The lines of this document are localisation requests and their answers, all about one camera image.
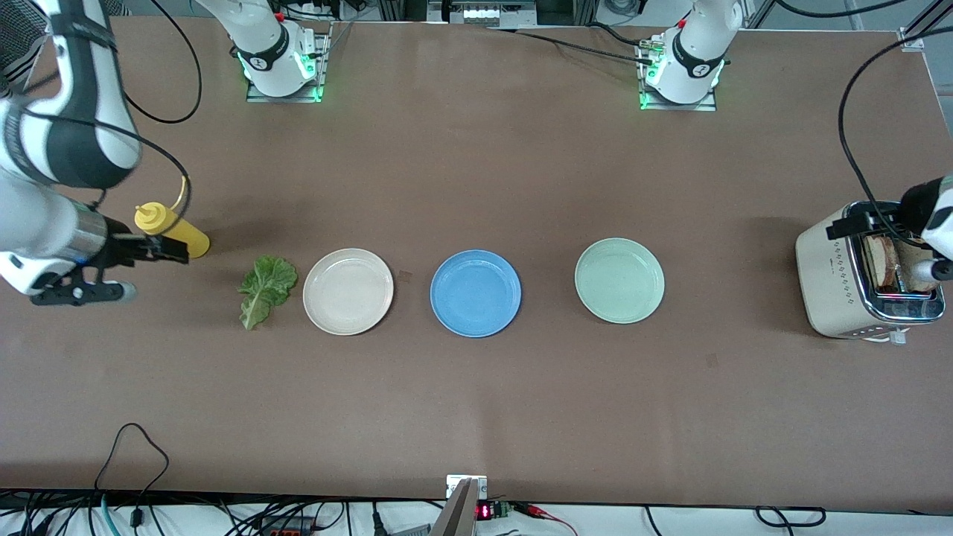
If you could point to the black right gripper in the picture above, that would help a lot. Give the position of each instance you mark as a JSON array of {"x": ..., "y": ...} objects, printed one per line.
[{"x": 120, "y": 250}]

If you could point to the red LED display board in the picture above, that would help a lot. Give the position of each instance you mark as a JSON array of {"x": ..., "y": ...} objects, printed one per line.
[{"x": 485, "y": 512}]

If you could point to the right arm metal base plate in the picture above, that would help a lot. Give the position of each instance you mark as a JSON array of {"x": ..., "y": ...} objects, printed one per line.
[{"x": 324, "y": 67}]

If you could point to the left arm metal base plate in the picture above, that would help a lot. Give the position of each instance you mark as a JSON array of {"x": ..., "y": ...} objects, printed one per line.
[{"x": 711, "y": 106}]

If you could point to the beige round plate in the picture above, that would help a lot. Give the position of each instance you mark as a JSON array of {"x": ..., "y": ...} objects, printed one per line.
[{"x": 348, "y": 292}]

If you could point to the pale green round plate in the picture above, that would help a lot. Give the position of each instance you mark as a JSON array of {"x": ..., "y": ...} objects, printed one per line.
[{"x": 619, "y": 281}]

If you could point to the grey metal camera post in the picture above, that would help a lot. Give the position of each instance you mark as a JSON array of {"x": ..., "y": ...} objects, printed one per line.
[{"x": 458, "y": 517}]

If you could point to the green lettuce leaf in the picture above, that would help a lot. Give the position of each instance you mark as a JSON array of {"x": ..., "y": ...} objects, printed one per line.
[{"x": 264, "y": 286}]

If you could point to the blue round plate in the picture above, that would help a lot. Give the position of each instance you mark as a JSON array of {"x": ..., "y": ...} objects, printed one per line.
[{"x": 475, "y": 293}]

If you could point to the red clip lead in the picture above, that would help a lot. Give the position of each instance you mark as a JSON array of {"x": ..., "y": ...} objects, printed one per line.
[{"x": 536, "y": 511}]

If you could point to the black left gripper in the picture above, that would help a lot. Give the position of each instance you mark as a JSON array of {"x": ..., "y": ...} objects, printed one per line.
[{"x": 887, "y": 219}]

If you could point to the cream two-slot toaster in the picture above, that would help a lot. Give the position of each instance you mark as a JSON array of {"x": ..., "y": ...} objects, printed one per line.
[{"x": 826, "y": 290}]

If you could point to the aluminium frame profile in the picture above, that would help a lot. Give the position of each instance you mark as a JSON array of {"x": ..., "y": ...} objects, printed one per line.
[{"x": 910, "y": 39}]

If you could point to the bread slice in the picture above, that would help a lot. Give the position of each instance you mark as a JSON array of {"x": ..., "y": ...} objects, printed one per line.
[
  {"x": 917, "y": 274},
  {"x": 884, "y": 264}
]

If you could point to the yellow mustard squeeze bottle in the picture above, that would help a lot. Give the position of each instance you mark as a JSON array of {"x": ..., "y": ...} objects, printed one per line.
[{"x": 186, "y": 237}]

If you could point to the white metal bracket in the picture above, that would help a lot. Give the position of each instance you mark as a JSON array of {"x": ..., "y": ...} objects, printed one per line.
[{"x": 454, "y": 484}]

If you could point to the grey equipment box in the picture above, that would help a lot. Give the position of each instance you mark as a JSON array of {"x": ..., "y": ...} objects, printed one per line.
[{"x": 484, "y": 13}]

